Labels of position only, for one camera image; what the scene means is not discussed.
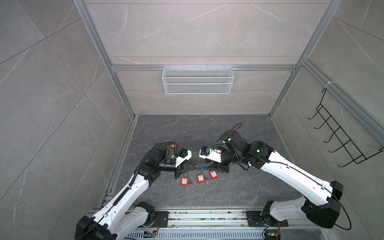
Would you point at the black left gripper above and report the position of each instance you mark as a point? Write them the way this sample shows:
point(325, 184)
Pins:
point(187, 168)

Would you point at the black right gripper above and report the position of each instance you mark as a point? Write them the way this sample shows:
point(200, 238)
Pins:
point(218, 166)

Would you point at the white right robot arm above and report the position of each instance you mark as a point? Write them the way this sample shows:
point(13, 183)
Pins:
point(320, 201)

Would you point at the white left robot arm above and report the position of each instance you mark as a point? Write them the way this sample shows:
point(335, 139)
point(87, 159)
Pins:
point(111, 222)

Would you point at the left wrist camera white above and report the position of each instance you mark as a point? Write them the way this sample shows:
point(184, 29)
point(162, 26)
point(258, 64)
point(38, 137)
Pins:
point(183, 155)

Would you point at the metal base rail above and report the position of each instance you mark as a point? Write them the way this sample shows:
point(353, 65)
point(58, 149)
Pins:
point(225, 223)

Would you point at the white wire mesh basket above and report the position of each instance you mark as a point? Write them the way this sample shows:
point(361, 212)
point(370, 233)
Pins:
point(194, 80)

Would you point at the black wire hook rack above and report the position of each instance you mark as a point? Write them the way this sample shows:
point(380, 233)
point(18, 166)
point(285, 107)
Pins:
point(340, 135)

